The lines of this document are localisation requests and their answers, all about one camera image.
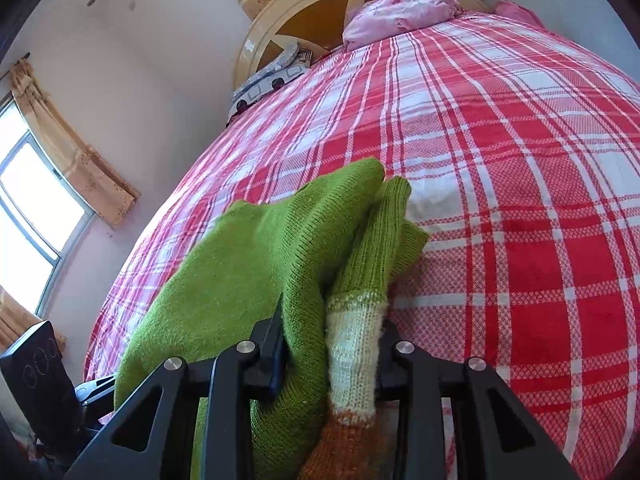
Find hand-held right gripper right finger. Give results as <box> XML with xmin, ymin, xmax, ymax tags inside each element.
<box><xmin>377</xmin><ymin>320</ymin><xmax>583</xmax><ymax>480</ymax></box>

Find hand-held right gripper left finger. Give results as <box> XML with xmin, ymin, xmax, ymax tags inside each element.
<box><xmin>65</xmin><ymin>305</ymin><xmax>289</xmax><ymax>480</ymax></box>

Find green striped knit sweater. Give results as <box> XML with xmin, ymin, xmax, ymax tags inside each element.
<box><xmin>114</xmin><ymin>156</ymin><xmax>431</xmax><ymax>480</ymax></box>

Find sliding glass window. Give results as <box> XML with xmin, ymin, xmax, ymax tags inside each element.
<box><xmin>0</xmin><ymin>97</ymin><xmax>96</xmax><ymax>316</ymax></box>

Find red plaid bed sheet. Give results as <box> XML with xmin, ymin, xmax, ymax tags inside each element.
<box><xmin>82</xmin><ymin>12</ymin><xmax>640</xmax><ymax>480</ymax></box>

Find grey patterned pillow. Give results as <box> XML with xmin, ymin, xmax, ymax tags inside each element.
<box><xmin>226</xmin><ymin>42</ymin><xmax>313</xmax><ymax>126</ymax></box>

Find cream wooden headboard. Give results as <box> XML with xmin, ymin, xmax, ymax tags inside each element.
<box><xmin>234</xmin><ymin>0</ymin><xmax>493</xmax><ymax>93</ymax></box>

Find pink pillow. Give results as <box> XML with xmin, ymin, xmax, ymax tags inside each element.
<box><xmin>342</xmin><ymin>0</ymin><xmax>463</xmax><ymax>51</ymax></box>

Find pink cloth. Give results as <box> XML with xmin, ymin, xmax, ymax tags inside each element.
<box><xmin>495</xmin><ymin>0</ymin><xmax>543</xmax><ymax>26</ymax></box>

